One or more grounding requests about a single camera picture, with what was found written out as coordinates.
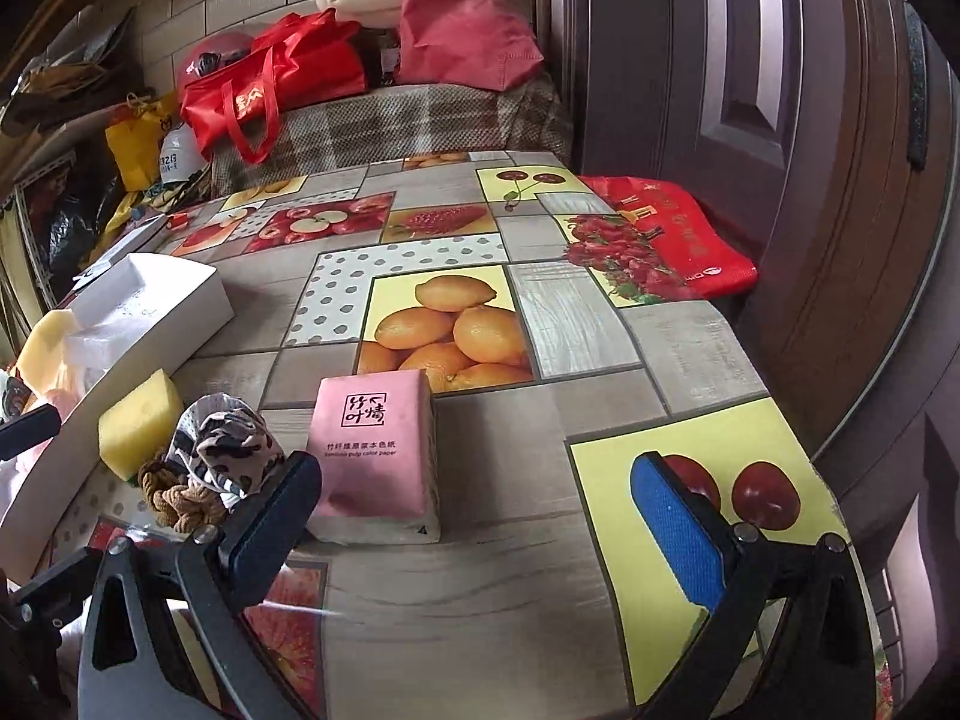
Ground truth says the red printed bag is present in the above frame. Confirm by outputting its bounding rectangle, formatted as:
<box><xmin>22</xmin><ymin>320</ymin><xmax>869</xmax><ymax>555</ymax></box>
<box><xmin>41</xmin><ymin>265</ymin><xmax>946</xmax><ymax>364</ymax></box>
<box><xmin>577</xmin><ymin>175</ymin><xmax>758</xmax><ymax>305</ymax></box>

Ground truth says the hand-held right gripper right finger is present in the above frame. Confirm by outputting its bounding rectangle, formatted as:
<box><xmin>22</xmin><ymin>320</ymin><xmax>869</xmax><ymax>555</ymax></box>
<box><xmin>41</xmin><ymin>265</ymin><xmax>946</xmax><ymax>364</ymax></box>
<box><xmin>630</xmin><ymin>452</ymin><xmax>878</xmax><ymax>720</ymax></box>

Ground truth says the white helmet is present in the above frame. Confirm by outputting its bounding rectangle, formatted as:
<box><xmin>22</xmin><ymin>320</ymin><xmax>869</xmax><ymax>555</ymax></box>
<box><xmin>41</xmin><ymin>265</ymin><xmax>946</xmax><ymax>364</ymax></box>
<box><xmin>159</xmin><ymin>120</ymin><xmax>211</xmax><ymax>185</ymax></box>

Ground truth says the fruit print tablecloth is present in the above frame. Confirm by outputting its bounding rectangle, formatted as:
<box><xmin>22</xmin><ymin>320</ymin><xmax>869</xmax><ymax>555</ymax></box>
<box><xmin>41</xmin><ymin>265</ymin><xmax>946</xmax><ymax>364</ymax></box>
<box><xmin>0</xmin><ymin>150</ymin><xmax>890</xmax><ymax>720</ymax></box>

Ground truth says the black white patterned scrunchie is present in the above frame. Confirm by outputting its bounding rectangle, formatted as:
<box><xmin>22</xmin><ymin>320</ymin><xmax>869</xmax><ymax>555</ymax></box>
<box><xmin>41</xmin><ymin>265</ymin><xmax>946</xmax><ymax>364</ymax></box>
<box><xmin>165</xmin><ymin>392</ymin><xmax>286</xmax><ymax>500</ymax></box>

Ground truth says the red tote bag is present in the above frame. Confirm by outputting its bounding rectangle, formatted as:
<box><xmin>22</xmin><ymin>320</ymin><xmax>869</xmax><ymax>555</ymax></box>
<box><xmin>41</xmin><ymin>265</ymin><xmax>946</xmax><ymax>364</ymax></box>
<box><xmin>180</xmin><ymin>13</ymin><xmax>366</xmax><ymax>166</ymax></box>

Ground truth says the plaid blanket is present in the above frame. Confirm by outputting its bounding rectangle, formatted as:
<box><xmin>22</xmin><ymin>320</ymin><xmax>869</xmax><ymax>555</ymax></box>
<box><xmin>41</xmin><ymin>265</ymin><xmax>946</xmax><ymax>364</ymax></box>
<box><xmin>210</xmin><ymin>79</ymin><xmax>575</xmax><ymax>192</ymax></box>

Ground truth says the pinkish red bag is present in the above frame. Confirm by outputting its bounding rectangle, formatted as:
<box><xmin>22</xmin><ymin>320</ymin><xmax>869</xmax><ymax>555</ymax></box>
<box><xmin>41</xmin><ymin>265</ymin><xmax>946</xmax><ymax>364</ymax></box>
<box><xmin>395</xmin><ymin>0</ymin><xmax>546</xmax><ymax>95</ymax></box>

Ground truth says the black plastic bag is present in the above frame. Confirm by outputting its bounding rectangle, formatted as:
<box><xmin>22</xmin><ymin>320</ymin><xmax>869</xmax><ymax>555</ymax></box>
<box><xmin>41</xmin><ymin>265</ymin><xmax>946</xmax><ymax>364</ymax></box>
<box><xmin>45</xmin><ymin>202</ymin><xmax>98</xmax><ymax>278</ymax></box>

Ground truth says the pink tissue pack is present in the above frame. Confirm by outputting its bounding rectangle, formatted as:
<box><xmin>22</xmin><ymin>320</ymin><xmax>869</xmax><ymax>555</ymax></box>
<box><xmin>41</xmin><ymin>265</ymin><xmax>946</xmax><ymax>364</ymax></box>
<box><xmin>306</xmin><ymin>370</ymin><xmax>443</xmax><ymax>545</ymax></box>

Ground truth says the cardboard stack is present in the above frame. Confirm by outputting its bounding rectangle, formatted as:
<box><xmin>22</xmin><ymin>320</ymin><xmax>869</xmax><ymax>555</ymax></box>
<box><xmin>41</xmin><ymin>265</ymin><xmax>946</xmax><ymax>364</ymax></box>
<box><xmin>0</xmin><ymin>7</ymin><xmax>136</xmax><ymax>136</ymax></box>

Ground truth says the door handle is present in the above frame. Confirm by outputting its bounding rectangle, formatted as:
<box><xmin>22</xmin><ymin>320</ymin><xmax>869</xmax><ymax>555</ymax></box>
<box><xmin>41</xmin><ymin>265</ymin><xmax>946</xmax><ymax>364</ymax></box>
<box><xmin>904</xmin><ymin>4</ymin><xmax>931</xmax><ymax>170</ymax></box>

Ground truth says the white metal shelf rack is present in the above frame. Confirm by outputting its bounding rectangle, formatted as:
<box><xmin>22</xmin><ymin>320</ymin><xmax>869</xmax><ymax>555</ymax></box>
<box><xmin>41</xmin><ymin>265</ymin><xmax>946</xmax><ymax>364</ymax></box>
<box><xmin>0</xmin><ymin>142</ymin><xmax>83</xmax><ymax>361</ymax></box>

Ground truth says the yellow bag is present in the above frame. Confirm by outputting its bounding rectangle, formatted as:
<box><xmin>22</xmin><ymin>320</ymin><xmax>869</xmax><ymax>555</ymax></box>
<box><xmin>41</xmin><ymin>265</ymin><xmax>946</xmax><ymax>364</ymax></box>
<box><xmin>105</xmin><ymin>94</ymin><xmax>181</xmax><ymax>192</ymax></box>

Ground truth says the yellow sponge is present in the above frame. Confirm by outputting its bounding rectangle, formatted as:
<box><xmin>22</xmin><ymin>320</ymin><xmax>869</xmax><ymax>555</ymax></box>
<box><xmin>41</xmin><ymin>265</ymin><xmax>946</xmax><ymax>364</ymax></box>
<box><xmin>97</xmin><ymin>369</ymin><xmax>183</xmax><ymax>479</ymax></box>

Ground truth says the white shallow box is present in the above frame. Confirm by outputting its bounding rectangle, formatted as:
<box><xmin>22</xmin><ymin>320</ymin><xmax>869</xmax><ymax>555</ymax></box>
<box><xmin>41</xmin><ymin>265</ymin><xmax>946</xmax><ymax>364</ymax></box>
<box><xmin>0</xmin><ymin>253</ymin><xmax>235</xmax><ymax>582</ymax></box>

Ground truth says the white plastic bag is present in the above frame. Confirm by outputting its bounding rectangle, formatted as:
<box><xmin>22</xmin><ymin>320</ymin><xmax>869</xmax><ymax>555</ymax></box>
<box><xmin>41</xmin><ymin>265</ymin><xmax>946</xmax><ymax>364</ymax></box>
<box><xmin>60</xmin><ymin>319</ymin><xmax>162</xmax><ymax>395</ymax></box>

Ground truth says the brown scrunchie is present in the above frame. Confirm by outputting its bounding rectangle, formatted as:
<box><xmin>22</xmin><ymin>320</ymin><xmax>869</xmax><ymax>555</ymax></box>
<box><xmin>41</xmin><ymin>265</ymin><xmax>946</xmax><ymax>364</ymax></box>
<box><xmin>137</xmin><ymin>450</ymin><xmax>230</xmax><ymax>533</ymax></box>

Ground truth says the brown door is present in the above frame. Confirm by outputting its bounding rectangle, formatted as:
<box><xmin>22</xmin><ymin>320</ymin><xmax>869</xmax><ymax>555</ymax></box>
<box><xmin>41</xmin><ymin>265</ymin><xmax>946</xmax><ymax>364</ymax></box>
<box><xmin>536</xmin><ymin>0</ymin><xmax>960</xmax><ymax>466</ymax></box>

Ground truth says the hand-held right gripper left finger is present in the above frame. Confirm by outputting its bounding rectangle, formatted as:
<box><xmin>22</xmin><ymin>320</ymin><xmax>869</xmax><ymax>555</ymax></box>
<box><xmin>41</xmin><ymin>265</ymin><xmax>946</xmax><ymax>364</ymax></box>
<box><xmin>79</xmin><ymin>450</ymin><xmax>323</xmax><ymax>720</ymax></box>

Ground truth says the cream sponge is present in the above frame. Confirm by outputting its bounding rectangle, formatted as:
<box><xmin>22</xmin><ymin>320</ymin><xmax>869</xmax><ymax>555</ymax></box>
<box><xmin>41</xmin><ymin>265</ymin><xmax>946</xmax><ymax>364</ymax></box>
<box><xmin>15</xmin><ymin>311</ymin><xmax>83</xmax><ymax>398</ymax></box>

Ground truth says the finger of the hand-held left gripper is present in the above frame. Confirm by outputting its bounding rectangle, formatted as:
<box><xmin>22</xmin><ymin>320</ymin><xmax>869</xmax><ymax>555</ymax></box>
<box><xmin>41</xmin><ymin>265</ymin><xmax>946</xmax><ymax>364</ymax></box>
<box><xmin>0</xmin><ymin>403</ymin><xmax>62</xmax><ymax>462</ymax></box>
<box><xmin>0</xmin><ymin>547</ymin><xmax>102</xmax><ymax>706</ymax></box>

